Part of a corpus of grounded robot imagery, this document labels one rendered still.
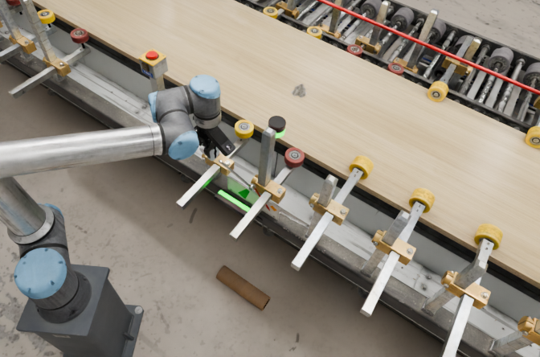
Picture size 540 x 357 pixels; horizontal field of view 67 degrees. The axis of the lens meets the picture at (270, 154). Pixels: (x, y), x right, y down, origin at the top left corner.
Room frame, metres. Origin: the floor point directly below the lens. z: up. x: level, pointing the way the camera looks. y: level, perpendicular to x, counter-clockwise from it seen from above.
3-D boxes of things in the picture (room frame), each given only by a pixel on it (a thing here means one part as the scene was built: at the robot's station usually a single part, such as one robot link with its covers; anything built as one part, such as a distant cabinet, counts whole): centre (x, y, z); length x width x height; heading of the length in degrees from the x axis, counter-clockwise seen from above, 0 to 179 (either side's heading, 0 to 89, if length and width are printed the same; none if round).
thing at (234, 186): (0.88, 0.05, 0.75); 0.26 x 0.01 x 0.10; 62
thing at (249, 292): (0.75, 0.06, 0.04); 0.30 x 0.08 x 0.08; 62
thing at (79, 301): (0.44, 0.70, 0.65); 0.19 x 0.19 x 0.10
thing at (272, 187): (0.87, -0.01, 0.85); 0.14 x 0.06 x 0.05; 62
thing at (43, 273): (0.45, 0.70, 0.79); 0.17 x 0.15 x 0.18; 29
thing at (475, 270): (0.53, -0.65, 0.87); 0.04 x 0.04 x 0.48; 62
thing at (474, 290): (0.52, -0.67, 0.95); 0.14 x 0.06 x 0.05; 62
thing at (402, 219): (0.65, -0.43, 0.90); 0.04 x 0.04 x 0.48; 62
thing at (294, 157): (1.00, -0.10, 0.85); 0.08 x 0.08 x 0.11
